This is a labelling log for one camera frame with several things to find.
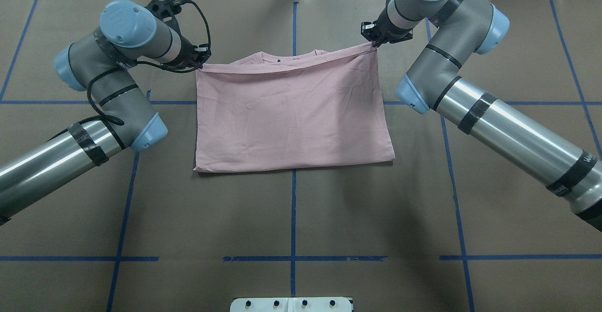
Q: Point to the pink Snoopy t-shirt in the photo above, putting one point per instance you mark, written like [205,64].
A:
[317,110]

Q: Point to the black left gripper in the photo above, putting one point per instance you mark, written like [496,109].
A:
[189,53]

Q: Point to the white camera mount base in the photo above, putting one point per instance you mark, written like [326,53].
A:
[293,304]

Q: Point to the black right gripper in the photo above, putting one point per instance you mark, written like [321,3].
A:
[390,33]

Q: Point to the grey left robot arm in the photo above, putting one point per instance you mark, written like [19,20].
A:
[128,35]

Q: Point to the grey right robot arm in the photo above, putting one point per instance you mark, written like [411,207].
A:
[433,83]

